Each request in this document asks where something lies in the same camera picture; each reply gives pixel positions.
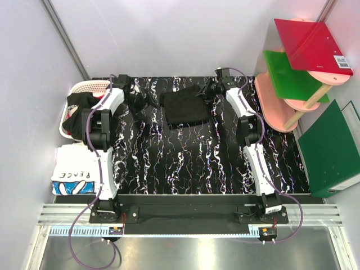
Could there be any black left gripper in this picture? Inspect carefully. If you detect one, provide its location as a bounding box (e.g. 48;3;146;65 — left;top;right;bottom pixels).
123;88;159;121

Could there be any black printed t-shirt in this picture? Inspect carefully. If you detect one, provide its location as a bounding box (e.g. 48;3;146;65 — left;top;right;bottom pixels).
159;84;210;128

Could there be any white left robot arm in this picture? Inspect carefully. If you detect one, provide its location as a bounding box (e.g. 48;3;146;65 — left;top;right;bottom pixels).
81;74;150;223

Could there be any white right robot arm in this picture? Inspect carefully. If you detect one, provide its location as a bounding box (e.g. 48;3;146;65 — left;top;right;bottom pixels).
197;67;282;223

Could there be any red t-shirt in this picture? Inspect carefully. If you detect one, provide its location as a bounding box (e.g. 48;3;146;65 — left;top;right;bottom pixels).
93;93;110;106

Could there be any white plastic laundry basket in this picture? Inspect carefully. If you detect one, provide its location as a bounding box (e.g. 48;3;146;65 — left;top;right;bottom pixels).
59;80;110;140

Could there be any pink wooden tiered shelf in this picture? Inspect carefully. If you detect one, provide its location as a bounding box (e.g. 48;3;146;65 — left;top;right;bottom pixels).
255;18;353;133

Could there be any light green plastic folder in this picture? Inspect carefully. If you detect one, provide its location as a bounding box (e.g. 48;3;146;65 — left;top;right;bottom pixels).
263;50;322;101

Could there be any white folded peace t-shirt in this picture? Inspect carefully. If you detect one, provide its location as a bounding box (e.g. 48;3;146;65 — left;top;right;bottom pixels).
51;143;100;196

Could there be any red plastic folder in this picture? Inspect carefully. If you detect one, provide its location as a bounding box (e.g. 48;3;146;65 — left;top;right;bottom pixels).
274;19;353;76

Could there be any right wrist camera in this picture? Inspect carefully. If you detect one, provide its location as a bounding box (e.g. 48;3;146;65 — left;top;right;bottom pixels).
215;67;231;81

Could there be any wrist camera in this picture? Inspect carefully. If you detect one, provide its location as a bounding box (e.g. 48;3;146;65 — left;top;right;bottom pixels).
215;67;231;81
116;74;135;89

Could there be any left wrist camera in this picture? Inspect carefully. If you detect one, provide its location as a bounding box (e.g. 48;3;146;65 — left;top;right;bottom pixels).
116;74;135;89

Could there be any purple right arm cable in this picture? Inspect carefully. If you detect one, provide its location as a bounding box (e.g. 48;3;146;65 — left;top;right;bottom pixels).
222;66;304;244

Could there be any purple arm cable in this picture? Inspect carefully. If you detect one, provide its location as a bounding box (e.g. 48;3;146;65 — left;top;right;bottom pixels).
69;73;122;268
222;66;304;244

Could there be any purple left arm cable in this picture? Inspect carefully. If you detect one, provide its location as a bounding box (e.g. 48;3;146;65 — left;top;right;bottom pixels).
69;73;122;268

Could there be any dark green ring binder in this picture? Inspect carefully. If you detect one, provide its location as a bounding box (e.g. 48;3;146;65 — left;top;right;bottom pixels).
298;101;359;198

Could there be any aluminium frame rail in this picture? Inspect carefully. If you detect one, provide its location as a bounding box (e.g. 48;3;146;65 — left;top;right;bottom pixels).
25;203;358;269

